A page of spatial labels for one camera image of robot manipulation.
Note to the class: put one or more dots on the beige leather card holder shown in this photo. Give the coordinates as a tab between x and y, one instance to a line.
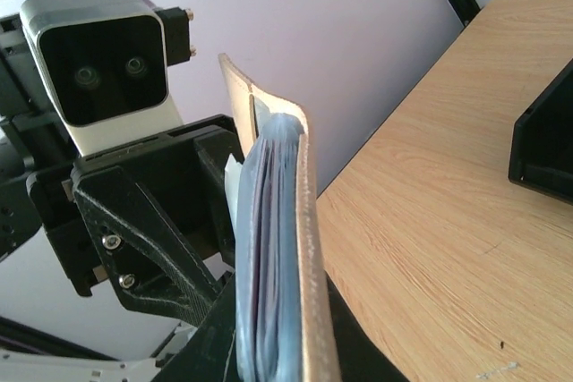
251	107

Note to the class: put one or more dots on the black storage bin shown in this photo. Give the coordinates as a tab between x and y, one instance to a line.
541	148

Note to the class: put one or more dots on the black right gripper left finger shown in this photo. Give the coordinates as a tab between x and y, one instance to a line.
210	353

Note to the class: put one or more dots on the blue cards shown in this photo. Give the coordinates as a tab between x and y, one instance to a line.
260	196

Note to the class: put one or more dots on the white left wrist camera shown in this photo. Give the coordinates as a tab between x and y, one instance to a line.
103	64

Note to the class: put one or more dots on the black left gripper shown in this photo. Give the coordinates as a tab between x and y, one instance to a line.
146	213

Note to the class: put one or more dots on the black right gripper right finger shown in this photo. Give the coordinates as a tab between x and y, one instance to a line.
359	358

